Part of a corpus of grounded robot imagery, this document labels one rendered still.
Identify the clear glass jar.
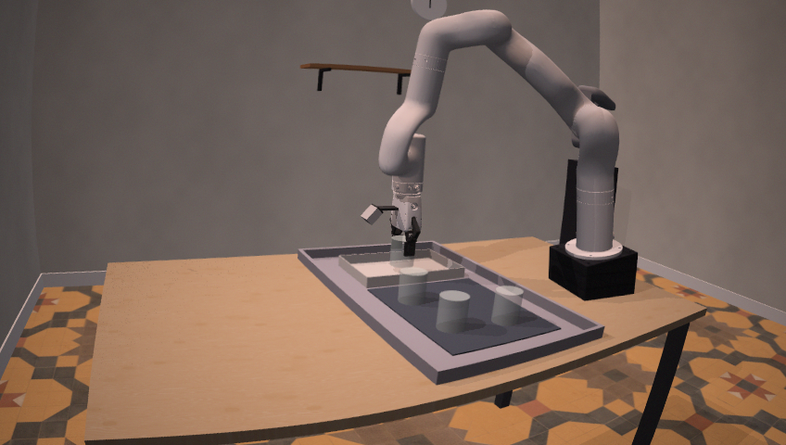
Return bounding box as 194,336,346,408
436,290,470,334
398,267,428,306
491,286,524,326
389,235,414,268

